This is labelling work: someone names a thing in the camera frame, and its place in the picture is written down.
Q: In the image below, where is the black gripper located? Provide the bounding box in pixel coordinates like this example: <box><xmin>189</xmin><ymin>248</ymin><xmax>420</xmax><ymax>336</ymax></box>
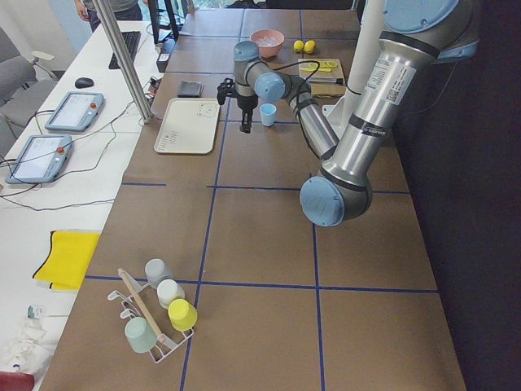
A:
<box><xmin>237</xmin><ymin>94</ymin><xmax>257</xmax><ymax>134</ymax></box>

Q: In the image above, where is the clear ice cubes pile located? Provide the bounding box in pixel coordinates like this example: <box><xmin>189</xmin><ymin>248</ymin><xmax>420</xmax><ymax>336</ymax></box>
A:
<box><xmin>252</xmin><ymin>34</ymin><xmax>279</xmax><ymax>47</ymax></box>

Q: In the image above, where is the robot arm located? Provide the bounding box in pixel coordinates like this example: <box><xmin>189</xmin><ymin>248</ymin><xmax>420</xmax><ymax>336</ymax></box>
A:
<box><xmin>218</xmin><ymin>1</ymin><xmax>481</xmax><ymax>226</ymax></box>

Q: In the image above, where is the light blue plastic cup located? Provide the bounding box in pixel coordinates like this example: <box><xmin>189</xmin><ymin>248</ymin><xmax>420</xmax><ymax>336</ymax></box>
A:
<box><xmin>260</xmin><ymin>103</ymin><xmax>277</xmax><ymax>127</ymax></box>

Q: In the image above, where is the grey plastic cup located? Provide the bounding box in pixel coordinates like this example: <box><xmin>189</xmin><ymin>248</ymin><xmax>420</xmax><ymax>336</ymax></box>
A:
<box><xmin>145</xmin><ymin>258</ymin><xmax>173</xmax><ymax>289</ymax></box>

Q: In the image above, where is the white plastic cup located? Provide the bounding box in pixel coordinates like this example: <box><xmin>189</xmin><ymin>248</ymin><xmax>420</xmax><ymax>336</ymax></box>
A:
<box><xmin>156</xmin><ymin>279</ymin><xmax>185</xmax><ymax>310</ymax></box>

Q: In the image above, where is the yellow plastic cup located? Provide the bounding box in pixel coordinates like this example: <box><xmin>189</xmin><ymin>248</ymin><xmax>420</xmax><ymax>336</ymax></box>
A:
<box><xmin>168</xmin><ymin>298</ymin><xmax>198</xmax><ymax>332</ymax></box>

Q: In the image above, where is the pale green plastic cup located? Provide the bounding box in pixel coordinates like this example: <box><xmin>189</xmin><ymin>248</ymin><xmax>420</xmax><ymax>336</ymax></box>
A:
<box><xmin>125</xmin><ymin>317</ymin><xmax>156</xmax><ymax>354</ymax></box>

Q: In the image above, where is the cream bear serving tray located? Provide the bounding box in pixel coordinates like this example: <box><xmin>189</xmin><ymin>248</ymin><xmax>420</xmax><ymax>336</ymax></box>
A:
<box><xmin>154</xmin><ymin>98</ymin><xmax>221</xmax><ymax>155</ymax></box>

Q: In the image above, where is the grey folded cloth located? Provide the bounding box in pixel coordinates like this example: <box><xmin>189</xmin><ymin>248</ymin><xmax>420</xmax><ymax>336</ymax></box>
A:
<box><xmin>177</xmin><ymin>81</ymin><xmax>204</xmax><ymax>98</ymax></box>

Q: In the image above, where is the wooden cutting board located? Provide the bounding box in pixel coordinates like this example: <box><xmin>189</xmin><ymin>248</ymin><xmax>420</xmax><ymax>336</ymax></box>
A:
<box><xmin>298</xmin><ymin>59</ymin><xmax>346</xmax><ymax>96</ymax></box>

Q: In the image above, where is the steel cylinder black tip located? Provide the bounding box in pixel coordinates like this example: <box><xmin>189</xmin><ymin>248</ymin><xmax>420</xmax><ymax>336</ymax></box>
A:
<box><xmin>308</xmin><ymin>77</ymin><xmax>344</xmax><ymax>86</ymax></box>

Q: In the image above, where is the pink bowl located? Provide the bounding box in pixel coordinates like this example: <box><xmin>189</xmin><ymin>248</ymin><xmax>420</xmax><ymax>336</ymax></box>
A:
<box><xmin>250</xmin><ymin>29</ymin><xmax>285</xmax><ymax>58</ymax></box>

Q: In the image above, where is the upper yellow lemon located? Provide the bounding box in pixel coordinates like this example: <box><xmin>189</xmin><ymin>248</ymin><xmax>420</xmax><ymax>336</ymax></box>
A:
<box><xmin>293</xmin><ymin>40</ymin><xmax>304</xmax><ymax>53</ymax></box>

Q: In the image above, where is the yellow lemon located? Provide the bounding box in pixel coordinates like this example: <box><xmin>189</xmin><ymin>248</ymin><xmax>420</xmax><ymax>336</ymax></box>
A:
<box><xmin>304</xmin><ymin>40</ymin><xmax>317</xmax><ymax>55</ymax></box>
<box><xmin>293</xmin><ymin>40</ymin><xmax>304</xmax><ymax>53</ymax></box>

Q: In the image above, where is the yellow plastic knife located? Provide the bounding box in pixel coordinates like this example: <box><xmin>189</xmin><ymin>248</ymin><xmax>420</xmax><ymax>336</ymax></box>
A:
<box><xmin>300</xmin><ymin>67</ymin><xmax>333</xmax><ymax>73</ymax></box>

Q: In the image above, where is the lower yellow lemon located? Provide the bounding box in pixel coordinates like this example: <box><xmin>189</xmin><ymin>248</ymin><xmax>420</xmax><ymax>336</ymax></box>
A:
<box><xmin>304</xmin><ymin>40</ymin><xmax>317</xmax><ymax>55</ymax></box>

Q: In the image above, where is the black keyboard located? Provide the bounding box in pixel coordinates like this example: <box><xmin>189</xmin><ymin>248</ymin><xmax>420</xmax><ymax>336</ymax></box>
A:
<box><xmin>108</xmin><ymin>31</ymin><xmax>142</xmax><ymax>69</ymax></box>

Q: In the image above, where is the upper teach pendant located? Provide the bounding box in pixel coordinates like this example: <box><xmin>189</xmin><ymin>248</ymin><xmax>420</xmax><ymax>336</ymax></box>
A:
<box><xmin>45</xmin><ymin>91</ymin><xmax>105</xmax><ymax>132</ymax></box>

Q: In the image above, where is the teach pendant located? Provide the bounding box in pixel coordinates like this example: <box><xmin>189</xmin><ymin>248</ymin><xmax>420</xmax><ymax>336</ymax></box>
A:
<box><xmin>5</xmin><ymin>134</ymin><xmax>72</xmax><ymax>184</ymax></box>
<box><xmin>45</xmin><ymin>91</ymin><xmax>105</xmax><ymax>132</ymax></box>

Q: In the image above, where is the black computer mouse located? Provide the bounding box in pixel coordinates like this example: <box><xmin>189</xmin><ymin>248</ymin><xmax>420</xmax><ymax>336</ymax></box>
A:
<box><xmin>75</xmin><ymin>77</ymin><xmax>94</xmax><ymax>89</ymax></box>

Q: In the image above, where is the lower teach pendant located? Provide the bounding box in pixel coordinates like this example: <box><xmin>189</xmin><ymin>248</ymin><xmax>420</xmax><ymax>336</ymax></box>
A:
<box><xmin>5</xmin><ymin>134</ymin><xmax>72</xmax><ymax>184</ymax></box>

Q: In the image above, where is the grey office chair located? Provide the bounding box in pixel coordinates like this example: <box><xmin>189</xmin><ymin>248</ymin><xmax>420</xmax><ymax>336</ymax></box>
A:
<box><xmin>1</xmin><ymin>29</ymin><xmax>59</xmax><ymax>139</ymax></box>

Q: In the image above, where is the yellow cloth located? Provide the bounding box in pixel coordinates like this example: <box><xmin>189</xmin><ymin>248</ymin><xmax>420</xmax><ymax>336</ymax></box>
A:
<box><xmin>33</xmin><ymin>231</ymin><xmax>100</xmax><ymax>291</ymax></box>

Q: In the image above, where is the white crumpled tissue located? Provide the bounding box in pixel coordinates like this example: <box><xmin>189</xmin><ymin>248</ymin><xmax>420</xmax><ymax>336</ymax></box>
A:
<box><xmin>1</xmin><ymin>319</ymin><xmax>58</xmax><ymax>375</ymax></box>

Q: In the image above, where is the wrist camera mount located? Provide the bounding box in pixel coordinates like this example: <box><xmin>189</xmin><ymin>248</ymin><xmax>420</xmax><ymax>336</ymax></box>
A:
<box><xmin>217</xmin><ymin>77</ymin><xmax>237</xmax><ymax>106</ymax></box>

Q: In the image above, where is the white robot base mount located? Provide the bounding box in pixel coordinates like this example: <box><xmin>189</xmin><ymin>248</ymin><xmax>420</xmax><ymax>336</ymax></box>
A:
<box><xmin>326</xmin><ymin>0</ymin><xmax>385</xmax><ymax>130</ymax></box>

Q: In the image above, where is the aluminium frame post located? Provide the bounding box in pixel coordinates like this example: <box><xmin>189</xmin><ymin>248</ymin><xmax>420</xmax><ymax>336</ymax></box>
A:
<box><xmin>93</xmin><ymin>0</ymin><xmax>153</xmax><ymax>124</ymax></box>

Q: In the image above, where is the wooden rack handle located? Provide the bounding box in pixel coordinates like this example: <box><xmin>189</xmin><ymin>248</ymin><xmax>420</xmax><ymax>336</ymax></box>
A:
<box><xmin>118</xmin><ymin>268</ymin><xmax>166</xmax><ymax>343</ymax></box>

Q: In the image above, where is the white wire cup rack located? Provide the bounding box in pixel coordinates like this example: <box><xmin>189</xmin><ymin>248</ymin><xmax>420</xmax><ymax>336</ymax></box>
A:
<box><xmin>107</xmin><ymin>283</ymin><xmax>195</xmax><ymax>363</ymax></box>

